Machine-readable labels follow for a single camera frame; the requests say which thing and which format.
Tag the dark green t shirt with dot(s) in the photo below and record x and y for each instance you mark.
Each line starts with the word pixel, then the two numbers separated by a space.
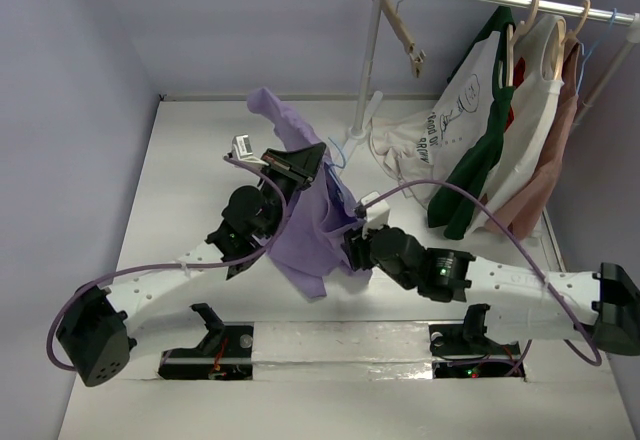
pixel 475 167

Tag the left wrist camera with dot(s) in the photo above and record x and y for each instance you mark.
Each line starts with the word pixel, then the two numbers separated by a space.
pixel 242 151

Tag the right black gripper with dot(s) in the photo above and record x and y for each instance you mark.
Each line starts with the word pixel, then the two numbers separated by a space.
pixel 353 251

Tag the pink shirt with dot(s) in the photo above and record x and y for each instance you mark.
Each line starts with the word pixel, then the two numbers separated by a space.
pixel 534 145

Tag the cream printed t shirt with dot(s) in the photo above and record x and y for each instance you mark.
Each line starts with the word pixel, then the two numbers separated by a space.
pixel 429 144

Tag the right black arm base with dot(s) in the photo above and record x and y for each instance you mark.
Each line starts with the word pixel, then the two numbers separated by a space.
pixel 464 351

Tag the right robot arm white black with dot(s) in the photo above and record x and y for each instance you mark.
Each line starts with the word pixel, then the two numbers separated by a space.
pixel 505 303

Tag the purple t shirt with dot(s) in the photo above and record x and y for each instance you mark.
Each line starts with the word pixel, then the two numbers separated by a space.
pixel 310 247

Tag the red garment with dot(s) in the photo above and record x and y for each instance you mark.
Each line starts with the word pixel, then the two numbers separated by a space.
pixel 518 78

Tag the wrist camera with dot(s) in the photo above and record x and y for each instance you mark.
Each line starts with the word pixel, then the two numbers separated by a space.
pixel 242 151
pixel 373 211

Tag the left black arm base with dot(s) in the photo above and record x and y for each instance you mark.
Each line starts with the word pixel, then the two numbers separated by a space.
pixel 223 354

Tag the white clothes rack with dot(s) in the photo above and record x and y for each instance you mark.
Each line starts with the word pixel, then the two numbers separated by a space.
pixel 368 102

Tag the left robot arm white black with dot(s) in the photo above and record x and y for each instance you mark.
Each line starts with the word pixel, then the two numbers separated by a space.
pixel 99 326

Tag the wooden clip hanger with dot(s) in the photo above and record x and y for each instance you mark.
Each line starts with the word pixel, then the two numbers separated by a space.
pixel 416 56

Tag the white tank top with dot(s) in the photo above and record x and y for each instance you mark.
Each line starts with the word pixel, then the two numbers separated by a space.
pixel 535 47

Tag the wooden hanger right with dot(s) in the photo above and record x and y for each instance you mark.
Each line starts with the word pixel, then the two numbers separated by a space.
pixel 567 35

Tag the wooden hanger left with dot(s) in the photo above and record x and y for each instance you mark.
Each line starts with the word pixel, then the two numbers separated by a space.
pixel 514 33

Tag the blue wire hanger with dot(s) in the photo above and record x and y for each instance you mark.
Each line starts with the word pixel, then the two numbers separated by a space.
pixel 335 165
pixel 587 53

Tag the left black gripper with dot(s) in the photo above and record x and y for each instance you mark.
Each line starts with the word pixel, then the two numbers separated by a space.
pixel 297 167

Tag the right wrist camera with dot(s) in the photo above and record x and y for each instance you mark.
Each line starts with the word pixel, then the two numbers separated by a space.
pixel 373 211

